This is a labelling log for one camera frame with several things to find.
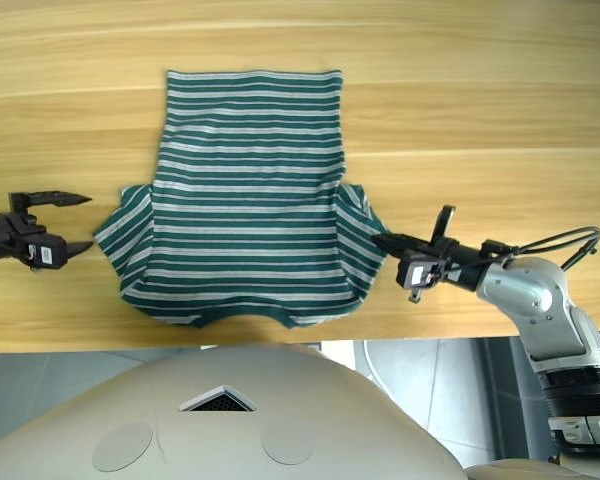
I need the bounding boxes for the black cable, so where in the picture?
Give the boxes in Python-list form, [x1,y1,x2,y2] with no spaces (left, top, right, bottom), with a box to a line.
[481,226,600,272]

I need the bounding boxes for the green striped T-shirt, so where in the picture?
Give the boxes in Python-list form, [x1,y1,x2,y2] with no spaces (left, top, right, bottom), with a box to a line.
[92,68,392,331]

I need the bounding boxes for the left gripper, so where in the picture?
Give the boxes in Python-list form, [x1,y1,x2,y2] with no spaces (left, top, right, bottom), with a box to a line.
[0,189,96,265]

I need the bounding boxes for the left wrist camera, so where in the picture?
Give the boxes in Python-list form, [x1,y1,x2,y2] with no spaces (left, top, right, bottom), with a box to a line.
[26,233,68,272]

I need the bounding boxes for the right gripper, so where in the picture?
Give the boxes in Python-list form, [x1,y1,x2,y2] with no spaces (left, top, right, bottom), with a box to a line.
[370,204,492,294]

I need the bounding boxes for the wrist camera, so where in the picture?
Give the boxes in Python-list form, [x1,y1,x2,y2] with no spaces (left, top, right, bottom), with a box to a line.
[395,253,444,304]
[26,233,68,272]

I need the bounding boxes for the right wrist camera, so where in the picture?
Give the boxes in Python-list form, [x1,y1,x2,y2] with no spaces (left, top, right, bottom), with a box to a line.
[395,253,444,304]

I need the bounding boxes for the robot body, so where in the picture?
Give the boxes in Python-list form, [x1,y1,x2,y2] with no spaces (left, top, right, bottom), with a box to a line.
[0,341,469,480]

